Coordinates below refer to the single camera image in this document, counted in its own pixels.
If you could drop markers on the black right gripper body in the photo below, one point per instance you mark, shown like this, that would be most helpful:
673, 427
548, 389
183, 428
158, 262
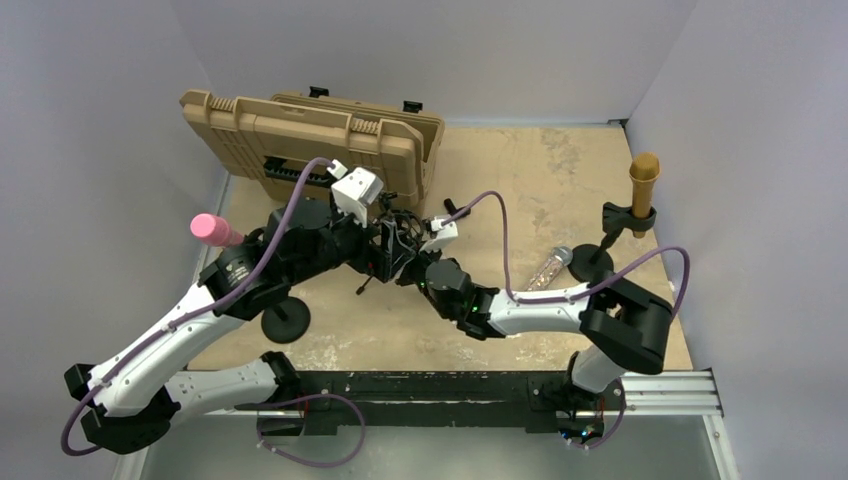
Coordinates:
415, 271

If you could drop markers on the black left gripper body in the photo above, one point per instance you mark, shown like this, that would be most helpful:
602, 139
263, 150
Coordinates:
358, 252

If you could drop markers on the black tripod shock mount stand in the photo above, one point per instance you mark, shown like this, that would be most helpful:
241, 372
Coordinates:
409, 232

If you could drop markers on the black round base stand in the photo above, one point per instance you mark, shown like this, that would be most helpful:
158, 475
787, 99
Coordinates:
286, 322

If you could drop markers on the silver mesh glitter microphone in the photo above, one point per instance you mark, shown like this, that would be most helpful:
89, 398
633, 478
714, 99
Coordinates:
559, 258

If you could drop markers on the pink microphone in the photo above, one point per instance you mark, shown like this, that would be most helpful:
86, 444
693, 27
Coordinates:
214, 231

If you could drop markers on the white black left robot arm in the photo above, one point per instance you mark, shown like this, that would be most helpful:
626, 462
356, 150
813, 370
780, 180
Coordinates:
132, 400

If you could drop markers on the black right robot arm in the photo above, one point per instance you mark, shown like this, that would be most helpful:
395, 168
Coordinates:
627, 325

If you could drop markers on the black round gold-mic stand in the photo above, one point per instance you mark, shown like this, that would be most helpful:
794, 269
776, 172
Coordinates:
589, 259

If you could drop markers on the gold microphone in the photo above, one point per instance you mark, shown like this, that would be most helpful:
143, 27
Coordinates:
644, 171

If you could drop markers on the black T-shaped adapter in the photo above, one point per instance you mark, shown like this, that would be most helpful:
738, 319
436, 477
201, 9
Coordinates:
453, 210

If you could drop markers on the tan plastic hard case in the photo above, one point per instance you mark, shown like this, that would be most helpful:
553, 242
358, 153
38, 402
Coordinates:
398, 144

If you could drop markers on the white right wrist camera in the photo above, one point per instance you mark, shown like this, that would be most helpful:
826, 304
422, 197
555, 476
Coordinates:
441, 231

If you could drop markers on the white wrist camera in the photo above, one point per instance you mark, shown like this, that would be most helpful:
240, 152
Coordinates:
441, 231
354, 192

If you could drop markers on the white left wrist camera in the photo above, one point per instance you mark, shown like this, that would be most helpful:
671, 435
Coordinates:
354, 192

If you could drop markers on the black case carry handle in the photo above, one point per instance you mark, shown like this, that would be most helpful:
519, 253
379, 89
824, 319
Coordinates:
275, 168

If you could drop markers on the black mounting rail base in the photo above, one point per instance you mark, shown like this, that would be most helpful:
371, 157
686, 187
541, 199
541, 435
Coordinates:
533, 401

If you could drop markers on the aluminium frame rail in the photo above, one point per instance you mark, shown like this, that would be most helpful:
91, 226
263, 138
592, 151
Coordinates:
672, 393

